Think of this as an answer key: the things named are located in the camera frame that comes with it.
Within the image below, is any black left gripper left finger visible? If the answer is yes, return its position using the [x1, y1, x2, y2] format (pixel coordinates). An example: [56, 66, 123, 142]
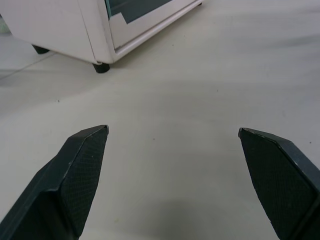
[0, 124, 110, 240]

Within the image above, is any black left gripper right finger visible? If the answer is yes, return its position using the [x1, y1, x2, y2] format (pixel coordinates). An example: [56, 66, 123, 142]
[237, 127, 320, 240]

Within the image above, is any white toaster oven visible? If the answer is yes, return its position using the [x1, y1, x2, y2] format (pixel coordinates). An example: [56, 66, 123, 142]
[0, 0, 204, 74]

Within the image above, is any white appliance glass door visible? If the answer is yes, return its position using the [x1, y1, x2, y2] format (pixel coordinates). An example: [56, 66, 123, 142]
[96, 0, 204, 65]

